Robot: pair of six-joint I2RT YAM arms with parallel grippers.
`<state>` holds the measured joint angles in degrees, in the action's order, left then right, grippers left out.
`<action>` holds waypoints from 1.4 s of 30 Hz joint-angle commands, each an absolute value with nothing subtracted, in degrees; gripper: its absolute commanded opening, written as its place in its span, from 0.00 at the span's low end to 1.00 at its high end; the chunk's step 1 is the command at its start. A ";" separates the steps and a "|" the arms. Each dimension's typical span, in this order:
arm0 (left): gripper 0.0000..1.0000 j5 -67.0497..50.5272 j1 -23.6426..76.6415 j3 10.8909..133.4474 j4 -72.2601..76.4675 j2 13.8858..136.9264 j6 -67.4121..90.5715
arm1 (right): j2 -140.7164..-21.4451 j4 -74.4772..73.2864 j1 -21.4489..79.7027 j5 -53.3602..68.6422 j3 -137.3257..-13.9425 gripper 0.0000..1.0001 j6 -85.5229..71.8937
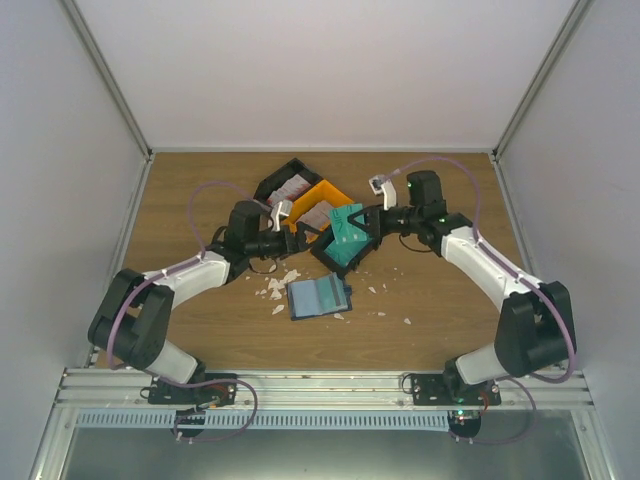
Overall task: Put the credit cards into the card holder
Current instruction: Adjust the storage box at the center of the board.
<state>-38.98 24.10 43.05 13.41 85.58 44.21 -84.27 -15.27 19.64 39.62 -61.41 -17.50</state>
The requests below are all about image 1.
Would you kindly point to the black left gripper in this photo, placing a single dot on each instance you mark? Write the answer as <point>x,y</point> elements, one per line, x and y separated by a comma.
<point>301,243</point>

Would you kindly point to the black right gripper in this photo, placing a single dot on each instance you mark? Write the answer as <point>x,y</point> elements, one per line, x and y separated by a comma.
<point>375,227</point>

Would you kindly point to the blue card holder wallet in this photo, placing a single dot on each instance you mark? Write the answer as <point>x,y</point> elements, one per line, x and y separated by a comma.
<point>313,298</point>

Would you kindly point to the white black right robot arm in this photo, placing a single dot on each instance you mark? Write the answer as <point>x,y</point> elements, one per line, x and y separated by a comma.
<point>535,328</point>

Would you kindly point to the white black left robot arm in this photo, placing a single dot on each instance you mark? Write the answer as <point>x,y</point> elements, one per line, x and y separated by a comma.
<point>131,323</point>

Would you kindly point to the black right card bin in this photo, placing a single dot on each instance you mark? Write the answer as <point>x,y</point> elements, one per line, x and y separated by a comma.
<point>342,273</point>

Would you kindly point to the black card bin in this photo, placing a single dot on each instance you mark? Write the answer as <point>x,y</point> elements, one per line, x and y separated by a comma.
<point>342,273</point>
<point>278,177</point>

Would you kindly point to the teal card stack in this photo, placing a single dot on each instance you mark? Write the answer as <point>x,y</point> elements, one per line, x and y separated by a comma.
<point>341,255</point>

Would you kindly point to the yellow middle card bin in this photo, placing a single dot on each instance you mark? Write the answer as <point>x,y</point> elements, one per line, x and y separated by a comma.
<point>323,191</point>

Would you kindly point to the red white card stack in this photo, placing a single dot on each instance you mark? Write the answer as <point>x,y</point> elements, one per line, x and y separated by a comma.
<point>291,189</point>

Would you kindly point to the black left card bin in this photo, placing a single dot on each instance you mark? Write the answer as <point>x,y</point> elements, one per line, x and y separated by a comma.
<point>278,177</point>

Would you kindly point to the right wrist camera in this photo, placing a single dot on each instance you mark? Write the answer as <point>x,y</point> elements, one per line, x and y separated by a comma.
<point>382,185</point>

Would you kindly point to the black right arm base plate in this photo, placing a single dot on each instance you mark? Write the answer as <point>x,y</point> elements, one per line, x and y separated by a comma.
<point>430,389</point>

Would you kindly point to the grey slotted cable duct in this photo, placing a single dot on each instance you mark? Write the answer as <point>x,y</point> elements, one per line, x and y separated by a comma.
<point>271,420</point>

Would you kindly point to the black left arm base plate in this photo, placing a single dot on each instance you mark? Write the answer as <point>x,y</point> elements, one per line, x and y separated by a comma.
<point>220,394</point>

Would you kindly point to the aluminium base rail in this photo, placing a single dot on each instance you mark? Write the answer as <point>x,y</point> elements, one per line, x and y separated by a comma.
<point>313,390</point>

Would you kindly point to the aluminium corner post right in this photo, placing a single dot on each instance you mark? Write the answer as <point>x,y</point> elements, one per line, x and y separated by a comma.
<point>560,42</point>

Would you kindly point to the aluminium corner post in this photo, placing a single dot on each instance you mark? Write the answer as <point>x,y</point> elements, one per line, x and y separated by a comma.
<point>560,42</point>
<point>87,39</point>

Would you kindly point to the aluminium corner post left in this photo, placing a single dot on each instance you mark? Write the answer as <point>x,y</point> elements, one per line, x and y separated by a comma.
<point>87,39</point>

